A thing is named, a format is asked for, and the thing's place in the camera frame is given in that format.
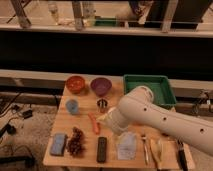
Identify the blue cup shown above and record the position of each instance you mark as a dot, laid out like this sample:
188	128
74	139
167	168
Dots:
72	106

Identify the bunch of dark grapes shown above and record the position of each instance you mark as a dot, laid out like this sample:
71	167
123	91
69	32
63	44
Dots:
75	143

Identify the green plastic tray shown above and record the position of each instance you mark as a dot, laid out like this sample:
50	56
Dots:
159	85

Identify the blue sponge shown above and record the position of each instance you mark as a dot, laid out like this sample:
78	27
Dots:
58	144

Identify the red bowl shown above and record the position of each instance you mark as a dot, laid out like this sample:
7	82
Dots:
75	84

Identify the purple bowl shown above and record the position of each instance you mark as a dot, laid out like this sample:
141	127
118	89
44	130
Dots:
101	86

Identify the grey folded cloth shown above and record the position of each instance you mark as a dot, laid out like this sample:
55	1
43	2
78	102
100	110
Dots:
126	146

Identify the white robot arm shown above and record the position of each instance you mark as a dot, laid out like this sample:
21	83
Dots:
137	106

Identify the orange carrot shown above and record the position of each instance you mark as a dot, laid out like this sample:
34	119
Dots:
95	124

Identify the metal fork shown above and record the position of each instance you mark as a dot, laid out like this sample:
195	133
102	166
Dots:
145	149

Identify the black remote control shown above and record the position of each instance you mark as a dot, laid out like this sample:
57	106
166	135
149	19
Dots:
101	149

